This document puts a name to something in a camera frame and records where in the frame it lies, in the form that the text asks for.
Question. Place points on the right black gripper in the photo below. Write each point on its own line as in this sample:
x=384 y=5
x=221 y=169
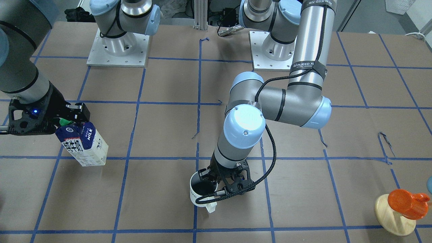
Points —
x=55 y=102

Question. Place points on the blue white milk carton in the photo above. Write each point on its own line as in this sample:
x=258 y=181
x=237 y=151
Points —
x=83 y=142

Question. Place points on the white ceramic mug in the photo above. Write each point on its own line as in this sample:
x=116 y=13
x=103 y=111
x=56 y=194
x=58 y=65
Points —
x=199 y=188

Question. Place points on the orange plastic cup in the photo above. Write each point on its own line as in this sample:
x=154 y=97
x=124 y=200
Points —
x=412 y=206

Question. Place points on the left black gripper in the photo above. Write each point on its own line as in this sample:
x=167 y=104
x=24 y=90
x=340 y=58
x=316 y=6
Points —
x=217 y=171

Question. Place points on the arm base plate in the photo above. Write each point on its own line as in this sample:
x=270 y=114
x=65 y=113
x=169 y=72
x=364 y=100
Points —
x=269 y=55
x=130 y=50

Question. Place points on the aluminium frame post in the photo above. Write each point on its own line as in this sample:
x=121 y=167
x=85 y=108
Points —
x=200 y=13

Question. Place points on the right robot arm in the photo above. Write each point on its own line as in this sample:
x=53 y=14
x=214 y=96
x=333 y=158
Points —
x=30 y=28

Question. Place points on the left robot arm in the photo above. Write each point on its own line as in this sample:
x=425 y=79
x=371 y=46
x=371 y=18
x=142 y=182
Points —
x=295 y=99

